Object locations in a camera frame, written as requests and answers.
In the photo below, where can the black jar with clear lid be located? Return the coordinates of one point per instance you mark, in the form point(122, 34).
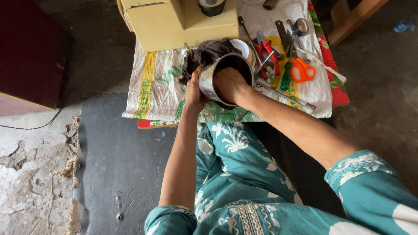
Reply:
point(211, 6)

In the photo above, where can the round steel spoon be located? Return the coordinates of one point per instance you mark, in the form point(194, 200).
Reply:
point(300, 26)

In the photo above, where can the person's left fingers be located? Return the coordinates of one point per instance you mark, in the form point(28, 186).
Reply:
point(196, 73)

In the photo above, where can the person's left hand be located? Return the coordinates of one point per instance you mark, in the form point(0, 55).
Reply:
point(193, 94)

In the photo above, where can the teal floral printed dress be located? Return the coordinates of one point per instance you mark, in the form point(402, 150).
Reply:
point(248, 182)

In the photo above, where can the person's right hand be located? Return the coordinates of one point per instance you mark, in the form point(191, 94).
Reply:
point(230, 85)

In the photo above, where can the wooden bench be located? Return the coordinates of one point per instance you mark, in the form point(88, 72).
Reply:
point(352, 19)

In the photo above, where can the blue plastic wrapper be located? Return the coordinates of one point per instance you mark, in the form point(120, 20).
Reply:
point(403, 26)

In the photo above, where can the white woven sack mat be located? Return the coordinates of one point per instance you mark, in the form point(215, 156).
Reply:
point(156, 91)

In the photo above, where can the maroon cabinet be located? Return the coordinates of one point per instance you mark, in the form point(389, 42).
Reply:
point(29, 52)

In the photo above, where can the cream mixer grinder base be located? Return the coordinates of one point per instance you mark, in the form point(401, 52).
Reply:
point(169, 22)

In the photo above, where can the steel grinder jar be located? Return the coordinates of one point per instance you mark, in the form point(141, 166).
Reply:
point(209, 81)

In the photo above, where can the dark brown cloth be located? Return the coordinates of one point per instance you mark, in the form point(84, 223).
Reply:
point(204, 55)

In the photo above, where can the small steel spanner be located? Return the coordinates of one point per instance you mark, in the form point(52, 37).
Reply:
point(264, 64)

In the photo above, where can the long steel rod tool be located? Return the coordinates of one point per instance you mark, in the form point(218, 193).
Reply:
point(287, 98)

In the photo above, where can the dark flat metal file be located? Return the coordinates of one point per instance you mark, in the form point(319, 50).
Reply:
point(281, 34)

